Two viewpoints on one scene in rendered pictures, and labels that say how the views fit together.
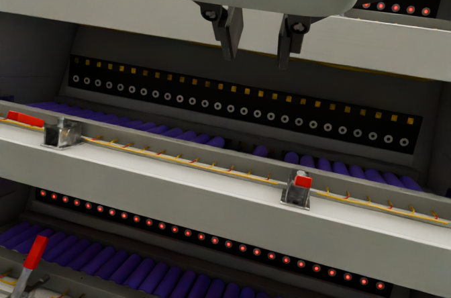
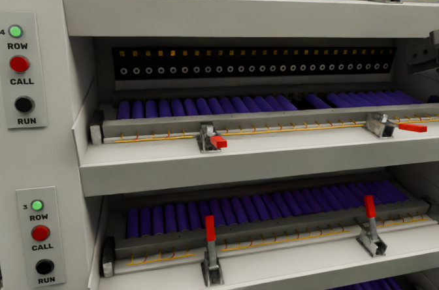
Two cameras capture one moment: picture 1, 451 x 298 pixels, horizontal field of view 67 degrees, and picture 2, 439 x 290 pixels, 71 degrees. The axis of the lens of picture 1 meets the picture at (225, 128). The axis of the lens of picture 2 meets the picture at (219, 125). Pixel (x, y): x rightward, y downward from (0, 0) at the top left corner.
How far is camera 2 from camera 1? 0.34 m
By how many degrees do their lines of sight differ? 29
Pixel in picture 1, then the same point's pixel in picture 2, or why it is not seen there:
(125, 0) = (241, 9)
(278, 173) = (355, 117)
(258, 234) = (367, 161)
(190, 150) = (298, 117)
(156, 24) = (269, 27)
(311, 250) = (395, 159)
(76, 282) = (230, 233)
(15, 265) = (176, 243)
